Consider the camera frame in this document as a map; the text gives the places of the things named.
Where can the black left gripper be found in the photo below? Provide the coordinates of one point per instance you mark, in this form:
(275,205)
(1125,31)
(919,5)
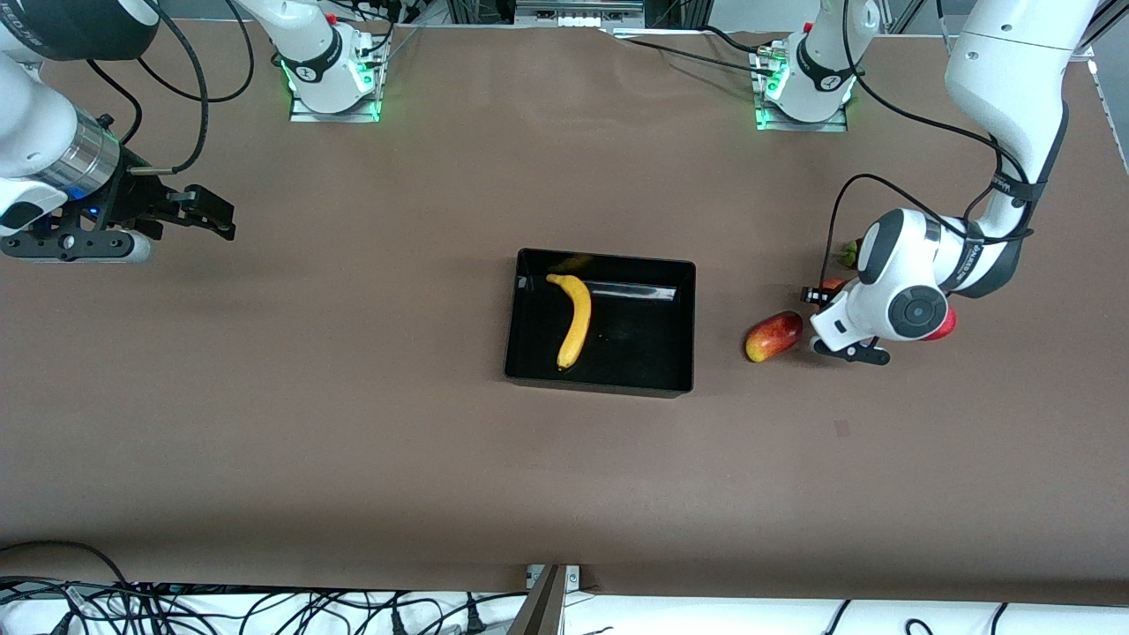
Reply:
(817,295)

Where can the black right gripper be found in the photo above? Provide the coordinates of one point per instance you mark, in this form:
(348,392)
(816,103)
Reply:
(139,201)

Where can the small red apple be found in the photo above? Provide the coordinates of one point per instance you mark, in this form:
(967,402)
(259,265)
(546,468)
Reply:
(833,284)

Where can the black rectangular plastic tray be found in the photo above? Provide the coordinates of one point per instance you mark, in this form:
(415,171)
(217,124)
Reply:
(635,362)

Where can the yellow banana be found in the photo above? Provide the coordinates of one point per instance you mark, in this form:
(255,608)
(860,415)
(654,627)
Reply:
(578,326)

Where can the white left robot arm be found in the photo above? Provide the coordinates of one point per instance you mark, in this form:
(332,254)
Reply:
(997,79)

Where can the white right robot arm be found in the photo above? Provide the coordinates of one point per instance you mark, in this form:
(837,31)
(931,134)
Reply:
(35,123)

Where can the dark purple mangosteen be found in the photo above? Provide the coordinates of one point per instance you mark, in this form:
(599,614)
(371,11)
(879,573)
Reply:
(848,256)

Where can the red yellow mango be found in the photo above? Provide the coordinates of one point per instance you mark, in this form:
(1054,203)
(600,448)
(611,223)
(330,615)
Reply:
(773,337)

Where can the large red apple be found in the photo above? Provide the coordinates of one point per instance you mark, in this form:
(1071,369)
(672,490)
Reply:
(947,326)

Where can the table cover sheet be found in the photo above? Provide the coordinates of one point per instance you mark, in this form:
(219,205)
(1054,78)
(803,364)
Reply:
(353,441)

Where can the white lower board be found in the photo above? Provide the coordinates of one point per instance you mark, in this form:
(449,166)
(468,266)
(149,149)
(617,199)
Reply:
(750,617)

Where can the white device with ports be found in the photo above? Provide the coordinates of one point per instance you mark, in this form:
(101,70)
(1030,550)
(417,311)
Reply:
(578,11)

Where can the black power plug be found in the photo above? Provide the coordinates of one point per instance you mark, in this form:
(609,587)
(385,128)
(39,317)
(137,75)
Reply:
(474,619)
(399,623)

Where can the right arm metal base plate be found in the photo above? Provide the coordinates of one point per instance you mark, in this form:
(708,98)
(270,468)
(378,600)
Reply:
(304,110)

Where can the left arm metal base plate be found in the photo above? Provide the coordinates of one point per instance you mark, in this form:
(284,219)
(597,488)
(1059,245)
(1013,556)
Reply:
(767,123)

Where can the small metal bracket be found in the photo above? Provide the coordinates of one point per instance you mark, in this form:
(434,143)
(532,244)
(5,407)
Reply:
(573,578)

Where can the aluminium post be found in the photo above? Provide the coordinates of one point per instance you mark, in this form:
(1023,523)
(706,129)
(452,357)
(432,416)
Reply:
(540,608)

